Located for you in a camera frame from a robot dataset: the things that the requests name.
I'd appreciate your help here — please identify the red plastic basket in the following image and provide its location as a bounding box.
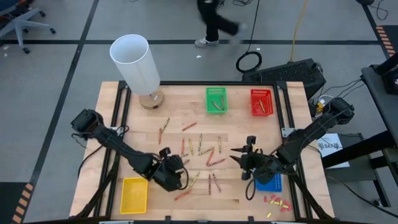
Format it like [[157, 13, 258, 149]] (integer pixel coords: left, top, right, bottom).
[[250, 88, 274, 117]]

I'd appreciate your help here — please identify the black coiled cable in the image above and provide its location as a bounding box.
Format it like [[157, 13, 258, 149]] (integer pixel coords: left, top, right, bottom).
[[235, 0, 263, 74]]

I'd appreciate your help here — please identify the grey base office chair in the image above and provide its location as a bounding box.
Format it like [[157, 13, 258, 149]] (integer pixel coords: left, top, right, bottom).
[[0, 0, 57, 54]]

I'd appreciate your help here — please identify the black perforated computer case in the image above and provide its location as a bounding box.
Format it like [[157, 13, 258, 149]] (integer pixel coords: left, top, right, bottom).
[[241, 58, 327, 100]]

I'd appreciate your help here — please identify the green plastic basket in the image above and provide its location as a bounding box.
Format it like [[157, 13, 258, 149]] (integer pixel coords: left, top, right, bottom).
[[205, 86, 229, 114]]

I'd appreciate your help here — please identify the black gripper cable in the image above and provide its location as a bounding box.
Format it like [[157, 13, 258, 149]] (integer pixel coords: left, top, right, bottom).
[[245, 179, 259, 201], [178, 167, 190, 190]]

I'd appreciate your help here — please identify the white shade wooden base lamp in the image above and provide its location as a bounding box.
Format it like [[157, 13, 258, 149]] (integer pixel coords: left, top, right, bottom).
[[109, 34, 165, 110]]

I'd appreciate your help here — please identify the person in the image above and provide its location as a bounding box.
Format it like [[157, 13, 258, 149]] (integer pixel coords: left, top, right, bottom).
[[195, 0, 246, 48]]

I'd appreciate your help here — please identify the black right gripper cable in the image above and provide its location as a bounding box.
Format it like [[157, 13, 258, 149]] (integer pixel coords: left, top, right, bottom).
[[245, 179, 259, 201]]

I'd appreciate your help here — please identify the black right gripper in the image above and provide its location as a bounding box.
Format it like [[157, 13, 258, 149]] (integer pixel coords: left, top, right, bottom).
[[229, 136, 273, 181]]

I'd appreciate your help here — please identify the white paper sheet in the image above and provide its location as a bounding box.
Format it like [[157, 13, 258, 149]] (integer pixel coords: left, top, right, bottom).
[[316, 133, 351, 169]]

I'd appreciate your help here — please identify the yellow plastic basket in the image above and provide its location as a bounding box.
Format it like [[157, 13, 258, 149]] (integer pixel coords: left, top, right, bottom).
[[119, 177, 149, 215]]

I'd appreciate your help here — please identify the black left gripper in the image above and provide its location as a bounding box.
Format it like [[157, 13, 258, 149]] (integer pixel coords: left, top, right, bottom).
[[152, 147, 185, 192]]

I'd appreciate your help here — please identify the black power cable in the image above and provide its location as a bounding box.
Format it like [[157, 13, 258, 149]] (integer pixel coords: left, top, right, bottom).
[[77, 144, 105, 178]]

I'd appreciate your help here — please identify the black side table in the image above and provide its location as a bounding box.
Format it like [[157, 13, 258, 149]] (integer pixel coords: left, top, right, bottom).
[[322, 52, 398, 209]]

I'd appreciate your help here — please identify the blue plastic basket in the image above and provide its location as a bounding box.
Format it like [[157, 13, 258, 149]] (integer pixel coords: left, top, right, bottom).
[[254, 172, 283, 193]]

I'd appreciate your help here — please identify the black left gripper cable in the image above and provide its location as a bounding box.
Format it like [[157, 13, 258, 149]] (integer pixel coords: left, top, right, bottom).
[[178, 167, 190, 190]]

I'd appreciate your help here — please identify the yellow cable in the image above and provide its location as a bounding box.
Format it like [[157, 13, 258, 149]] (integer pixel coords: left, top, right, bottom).
[[289, 0, 309, 63]]

